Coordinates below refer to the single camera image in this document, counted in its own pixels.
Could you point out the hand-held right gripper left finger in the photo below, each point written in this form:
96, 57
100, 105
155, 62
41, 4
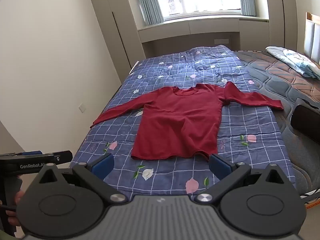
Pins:
103, 165

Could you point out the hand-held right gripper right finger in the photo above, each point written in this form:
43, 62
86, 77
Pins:
218, 167

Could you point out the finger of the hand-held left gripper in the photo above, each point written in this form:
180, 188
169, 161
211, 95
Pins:
63, 156
31, 152

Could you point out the red long-sleeve shirt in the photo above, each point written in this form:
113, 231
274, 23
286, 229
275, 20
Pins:
178, 122

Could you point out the person's left hand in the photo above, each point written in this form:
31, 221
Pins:
19, 197

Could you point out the orange object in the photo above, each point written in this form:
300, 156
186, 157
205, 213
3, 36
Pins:
312, 202

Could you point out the black object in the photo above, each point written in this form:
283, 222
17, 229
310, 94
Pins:
308, 122

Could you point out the dark quilted mattress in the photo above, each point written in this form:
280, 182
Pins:
277, 85

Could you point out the blue floral checked blanket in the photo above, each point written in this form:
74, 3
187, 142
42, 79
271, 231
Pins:
160, 65

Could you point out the light blue folded quilt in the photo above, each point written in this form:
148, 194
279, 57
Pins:
295, 58

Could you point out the beige window bench cabinet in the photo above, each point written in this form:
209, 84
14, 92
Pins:
200, 27

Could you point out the beige wardrobe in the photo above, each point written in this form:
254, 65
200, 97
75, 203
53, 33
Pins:
110, 10
282, 10

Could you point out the wooden padded headboard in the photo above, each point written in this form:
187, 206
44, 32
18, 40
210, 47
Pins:
312, 37

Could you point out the white wall socket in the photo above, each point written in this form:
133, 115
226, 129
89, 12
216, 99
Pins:
82, 108

